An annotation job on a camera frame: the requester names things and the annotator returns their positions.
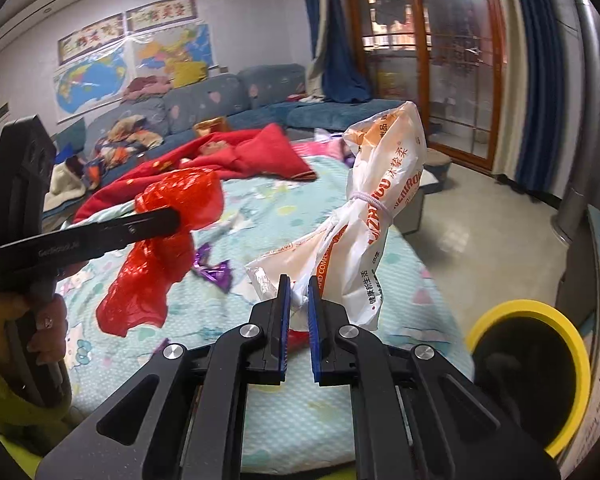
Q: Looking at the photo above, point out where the clothes pile on sofa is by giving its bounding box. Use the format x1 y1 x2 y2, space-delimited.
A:
93 115 163 169

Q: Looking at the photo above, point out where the blue grey sofa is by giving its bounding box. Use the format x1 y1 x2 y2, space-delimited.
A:
55 64 400 185

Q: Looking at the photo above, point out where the blue curtain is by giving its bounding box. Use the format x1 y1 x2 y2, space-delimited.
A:
516 0 566 193
304 0 372 104

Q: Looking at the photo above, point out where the china map poster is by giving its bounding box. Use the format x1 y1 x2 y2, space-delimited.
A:
129 21 215 77

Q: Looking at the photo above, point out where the blue curtain right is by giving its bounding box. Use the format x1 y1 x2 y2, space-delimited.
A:
516 0 566 193

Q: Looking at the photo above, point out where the yellow rimmed black trash bin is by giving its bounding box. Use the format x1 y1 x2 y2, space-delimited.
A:
466 299 591 457

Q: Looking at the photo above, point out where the white orange plastic bag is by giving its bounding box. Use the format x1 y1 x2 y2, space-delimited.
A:
246 101 427 332

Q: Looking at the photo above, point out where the purple candy wrapper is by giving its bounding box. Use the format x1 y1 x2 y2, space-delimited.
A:
192 243 233 294

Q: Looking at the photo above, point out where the wooden glass sliding door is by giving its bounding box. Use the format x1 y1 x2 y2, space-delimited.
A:
348 0 505 174

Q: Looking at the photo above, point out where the left hand with painted nails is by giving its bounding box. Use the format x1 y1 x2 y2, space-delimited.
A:
0 294 68 374

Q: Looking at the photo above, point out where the white coffee table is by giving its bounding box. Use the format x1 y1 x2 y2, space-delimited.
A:
394 169 439 236

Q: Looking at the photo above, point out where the red blanket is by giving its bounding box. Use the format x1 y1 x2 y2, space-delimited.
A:
73 124 317 223

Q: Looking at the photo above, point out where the blue curtain left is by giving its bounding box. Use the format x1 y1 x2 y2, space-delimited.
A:
304 0 372 104

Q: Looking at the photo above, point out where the blue round footstool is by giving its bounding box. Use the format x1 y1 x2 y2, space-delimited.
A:
424 148 452 184

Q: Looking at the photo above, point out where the red plastic bag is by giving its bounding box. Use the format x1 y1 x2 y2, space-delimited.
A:
95 167 226 338

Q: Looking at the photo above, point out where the grey standing air conditioner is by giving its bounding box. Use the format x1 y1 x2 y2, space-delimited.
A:
552 0 600 244

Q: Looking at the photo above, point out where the tv cabinet with mat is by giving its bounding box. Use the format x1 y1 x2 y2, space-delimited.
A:
556 206 600 479

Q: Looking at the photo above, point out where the world map poster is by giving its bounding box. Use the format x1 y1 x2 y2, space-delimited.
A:
53 44 131 122

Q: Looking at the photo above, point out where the Hello Kitty light blue blanket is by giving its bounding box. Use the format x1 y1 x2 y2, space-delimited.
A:
59 154 477 476

